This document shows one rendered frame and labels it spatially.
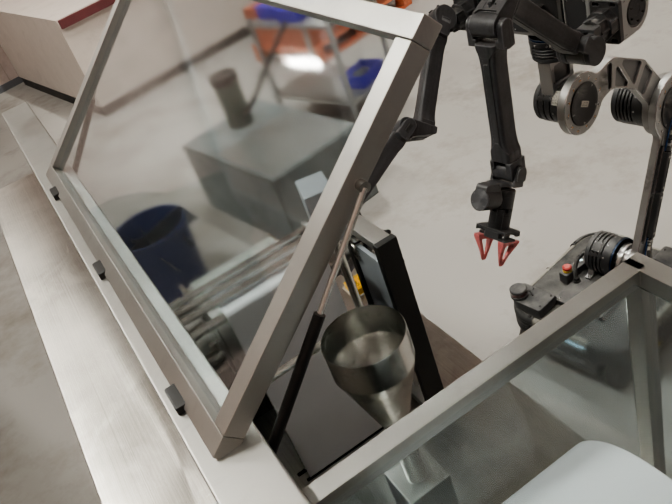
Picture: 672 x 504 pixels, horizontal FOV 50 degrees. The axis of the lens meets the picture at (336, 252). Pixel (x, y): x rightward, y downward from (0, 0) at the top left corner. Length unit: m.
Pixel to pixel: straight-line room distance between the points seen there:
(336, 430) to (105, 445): 0.63
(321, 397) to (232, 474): 0.84
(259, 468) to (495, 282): 2.78
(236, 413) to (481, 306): 2.65
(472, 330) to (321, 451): 1.67
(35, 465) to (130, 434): 2.51
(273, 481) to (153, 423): 0.52
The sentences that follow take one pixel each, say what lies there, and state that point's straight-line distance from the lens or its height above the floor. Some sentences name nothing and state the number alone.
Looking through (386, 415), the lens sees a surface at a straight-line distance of 1.21.
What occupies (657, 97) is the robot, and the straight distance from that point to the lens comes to 2.80.
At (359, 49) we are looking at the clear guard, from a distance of 0.89.
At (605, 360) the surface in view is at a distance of 0.95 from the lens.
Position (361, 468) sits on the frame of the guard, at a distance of 0.89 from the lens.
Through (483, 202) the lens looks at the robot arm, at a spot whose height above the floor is 1.24.
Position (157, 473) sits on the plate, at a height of 1.44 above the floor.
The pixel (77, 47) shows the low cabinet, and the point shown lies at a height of 0.70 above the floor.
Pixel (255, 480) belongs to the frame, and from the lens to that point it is 0.86.
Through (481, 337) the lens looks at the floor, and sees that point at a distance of 3.30.
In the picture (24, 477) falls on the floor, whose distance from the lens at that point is 3.82.
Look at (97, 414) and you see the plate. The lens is 1.42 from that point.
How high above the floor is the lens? 2.28
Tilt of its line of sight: 34 degrees down
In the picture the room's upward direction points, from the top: 21 degrees counter-clockwise
